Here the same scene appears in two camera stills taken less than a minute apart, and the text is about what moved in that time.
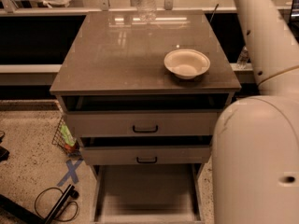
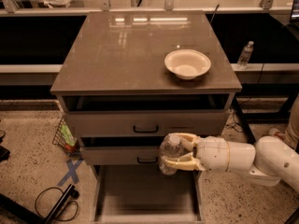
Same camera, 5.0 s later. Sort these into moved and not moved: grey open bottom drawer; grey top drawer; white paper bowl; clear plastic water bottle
Moved: clear plastic water bottle
Not moved: grey open bottom drawer; grey top drawer; white paper bowl
